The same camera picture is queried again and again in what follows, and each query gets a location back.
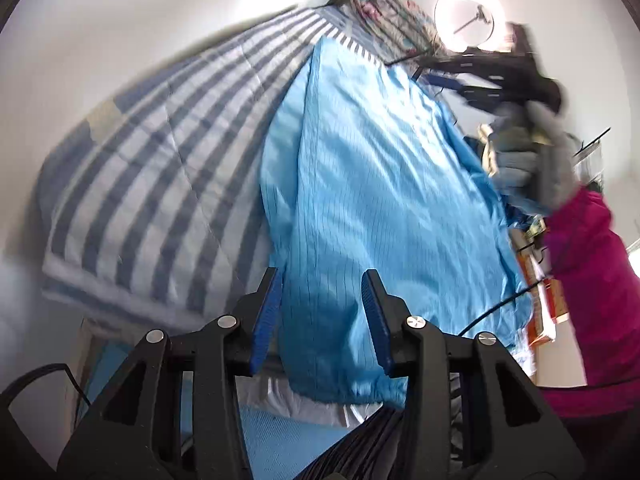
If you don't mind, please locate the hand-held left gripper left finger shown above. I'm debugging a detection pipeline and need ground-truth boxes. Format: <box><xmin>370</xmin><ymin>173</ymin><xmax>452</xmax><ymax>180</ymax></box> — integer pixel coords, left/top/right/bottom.
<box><xmin>57</xmin><ymin>266</ymin><xmax>284</xmax><ymax>480</ymax></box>

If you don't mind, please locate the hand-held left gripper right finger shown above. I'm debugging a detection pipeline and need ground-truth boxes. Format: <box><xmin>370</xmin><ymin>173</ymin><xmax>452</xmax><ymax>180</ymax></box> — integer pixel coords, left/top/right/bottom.
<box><xmin>360</xmin><ymin>268</ymin><xmax>587</xmax><ymax>480</ymax></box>

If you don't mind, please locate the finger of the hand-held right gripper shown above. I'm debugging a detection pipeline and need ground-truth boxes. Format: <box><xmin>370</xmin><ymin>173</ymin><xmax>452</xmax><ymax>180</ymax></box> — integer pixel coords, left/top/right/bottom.
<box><xmin>384</xmin><ymin>53</ymin><xmax>467</xmax><ymax>72</ymax></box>
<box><xmin>422</xmin><ymin>73</ymin><xmax>468</xmax><ymax>98</ymax></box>

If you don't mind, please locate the light blue striped garment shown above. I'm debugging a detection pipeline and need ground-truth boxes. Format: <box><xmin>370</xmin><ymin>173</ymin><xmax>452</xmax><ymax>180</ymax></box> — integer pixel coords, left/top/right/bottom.
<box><xmin>260</xmin><ymin>37</ymin><xmax>534</xmax><ymax>407</ymax></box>

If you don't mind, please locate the person's right forearm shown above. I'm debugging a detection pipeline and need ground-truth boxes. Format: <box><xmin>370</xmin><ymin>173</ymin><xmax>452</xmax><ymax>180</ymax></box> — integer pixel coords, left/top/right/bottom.
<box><xmin>541</xmin><ymin>187</ymin><xmax>640</xmax><ymax>420</ymax></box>

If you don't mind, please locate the person's right hand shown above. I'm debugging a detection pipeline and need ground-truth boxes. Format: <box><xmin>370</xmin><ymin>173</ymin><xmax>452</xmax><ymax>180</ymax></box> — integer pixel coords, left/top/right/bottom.
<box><xmin>486</xmin><ymin>102</ymin><xmax>585</xmax><ymax>214</ymax></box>

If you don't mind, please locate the floral pillow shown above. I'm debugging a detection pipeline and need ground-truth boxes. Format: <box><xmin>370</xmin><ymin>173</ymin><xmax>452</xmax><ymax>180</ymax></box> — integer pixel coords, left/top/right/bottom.
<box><xmin>349</xmin><ymin>0</ymin><xmax>442</xmax><ymax>57</ymax></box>

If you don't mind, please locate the white bed sheet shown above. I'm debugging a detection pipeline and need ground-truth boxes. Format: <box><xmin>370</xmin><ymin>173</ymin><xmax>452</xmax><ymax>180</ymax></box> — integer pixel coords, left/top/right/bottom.
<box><xmin>234</xmin><ymin>357</ymin><xmax>388</xmax><ymax>430</ymax></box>

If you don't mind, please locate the dark pleated cloth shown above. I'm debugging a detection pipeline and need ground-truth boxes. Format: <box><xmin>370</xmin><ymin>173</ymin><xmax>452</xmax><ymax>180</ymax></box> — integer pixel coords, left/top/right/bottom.
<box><xmin>300</xmin><ymin>404</ymin><xmax>412</xmax><ymax>480</ymax></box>

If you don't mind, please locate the orange box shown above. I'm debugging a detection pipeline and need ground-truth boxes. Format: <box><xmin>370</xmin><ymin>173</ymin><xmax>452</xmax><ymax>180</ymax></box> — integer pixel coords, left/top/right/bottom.
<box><xmin>519</xmin><ymin>255</ymin><xmax>572</xmax><ymax>347</ymax></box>

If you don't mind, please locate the blue white striped quilt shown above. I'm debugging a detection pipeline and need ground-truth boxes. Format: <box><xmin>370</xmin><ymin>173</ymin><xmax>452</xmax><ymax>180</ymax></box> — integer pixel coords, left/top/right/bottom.
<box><xmin>40</xmin><ymin>5</ymin><xmax>382</xmax><ymax>343</ymax></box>

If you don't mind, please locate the ring light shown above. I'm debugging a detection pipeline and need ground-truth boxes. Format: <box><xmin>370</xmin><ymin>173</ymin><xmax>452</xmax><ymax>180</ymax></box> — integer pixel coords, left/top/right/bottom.
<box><xmin>433</xmin><ymin>0</ymin><xmax>512</xmax><ymax>55</ymax></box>

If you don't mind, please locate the black cable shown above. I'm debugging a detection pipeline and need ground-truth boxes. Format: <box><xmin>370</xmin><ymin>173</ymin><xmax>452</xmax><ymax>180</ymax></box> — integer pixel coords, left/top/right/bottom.
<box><xmin>0</xmin><ymin>362</ymin><xmax>94</xmax><ymax>412</ymax></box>
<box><xmin>457</xmin><ymin>245</ymin><xmax>557</xmax><ymax>339</ymax></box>

